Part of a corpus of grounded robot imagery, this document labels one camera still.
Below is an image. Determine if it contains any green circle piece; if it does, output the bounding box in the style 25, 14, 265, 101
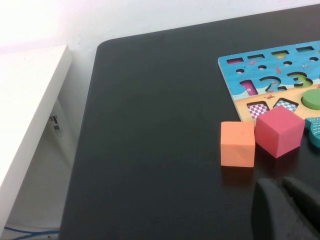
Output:
301, 89, 320, 110

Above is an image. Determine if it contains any blue cable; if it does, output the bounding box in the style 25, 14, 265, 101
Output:
3, 225, 60, 238

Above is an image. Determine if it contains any orange foam cube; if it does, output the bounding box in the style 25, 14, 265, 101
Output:
220, 121, 256, 168

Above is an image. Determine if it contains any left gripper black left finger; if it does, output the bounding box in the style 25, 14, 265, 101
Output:
251, 177, 313, 240

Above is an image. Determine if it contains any blue wooden puzzle board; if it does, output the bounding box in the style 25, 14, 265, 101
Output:
217, 39, 320, 126

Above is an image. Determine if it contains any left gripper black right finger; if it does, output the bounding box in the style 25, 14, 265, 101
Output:
282, 176, 320, 236

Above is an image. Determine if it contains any crimson foam cube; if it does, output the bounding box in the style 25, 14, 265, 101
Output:
254, 105, 306, 159

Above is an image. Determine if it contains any teal wooden fish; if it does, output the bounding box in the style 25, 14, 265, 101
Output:
304, 117, 320, 148

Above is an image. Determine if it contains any black white label sticker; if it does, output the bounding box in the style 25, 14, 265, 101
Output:
49, 114, 63, 138

